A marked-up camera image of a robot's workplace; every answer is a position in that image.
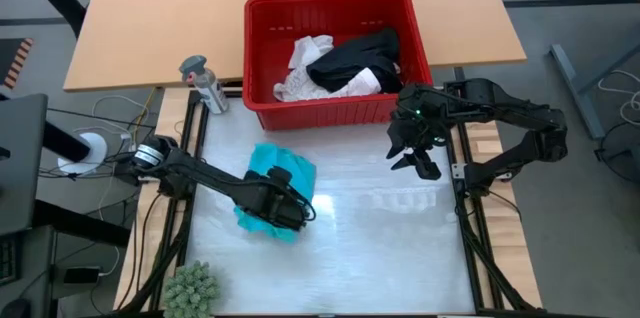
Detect hazard striped floor mat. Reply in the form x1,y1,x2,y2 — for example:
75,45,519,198
0,37,34,90

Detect small artificial potted plant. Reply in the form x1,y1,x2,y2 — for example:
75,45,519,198
163,261,221,318

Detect white round base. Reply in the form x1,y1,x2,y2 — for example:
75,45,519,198
57,131,109,175

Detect black garment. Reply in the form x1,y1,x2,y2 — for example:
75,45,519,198
306,26,404,94

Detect black power adapter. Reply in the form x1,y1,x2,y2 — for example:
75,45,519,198
63,266,101,284

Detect turquoise shorts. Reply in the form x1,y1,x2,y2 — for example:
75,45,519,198
233,141,318,245

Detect dark grey monitor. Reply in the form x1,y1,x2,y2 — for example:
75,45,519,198
0,92,49,237

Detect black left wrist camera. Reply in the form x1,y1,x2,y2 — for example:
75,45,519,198
268,165,294,185

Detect grey desk leg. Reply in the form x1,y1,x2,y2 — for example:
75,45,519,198
549,42,640,140

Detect red plastic laundry basket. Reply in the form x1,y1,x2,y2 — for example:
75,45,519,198
242,0,435,132

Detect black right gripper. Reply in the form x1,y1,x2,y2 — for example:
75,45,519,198
386,82,454,182

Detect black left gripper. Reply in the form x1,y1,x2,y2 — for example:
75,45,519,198
234,177,311,233

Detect clear spray bottle grey trigger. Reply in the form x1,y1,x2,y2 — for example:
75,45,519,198
178,54,230,115

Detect light wooden desk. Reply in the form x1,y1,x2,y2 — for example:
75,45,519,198
63,0,527,93

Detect white garment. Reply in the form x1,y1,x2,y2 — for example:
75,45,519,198
273,34,382,103

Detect black aluminium table frame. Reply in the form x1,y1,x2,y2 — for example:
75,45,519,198
117,87,546,318

